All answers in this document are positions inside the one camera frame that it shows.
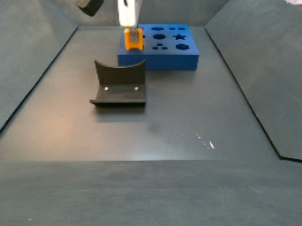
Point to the black curved holder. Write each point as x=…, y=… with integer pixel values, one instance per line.
x=122, y=84

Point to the yellow arch block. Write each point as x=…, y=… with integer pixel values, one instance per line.
x=134, y=38

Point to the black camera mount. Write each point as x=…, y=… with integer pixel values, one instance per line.
x=90, y=6

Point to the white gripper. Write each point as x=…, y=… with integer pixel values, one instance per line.
x=128, y=9

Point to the blue shape sorter board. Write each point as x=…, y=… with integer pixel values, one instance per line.
x=170, y=48

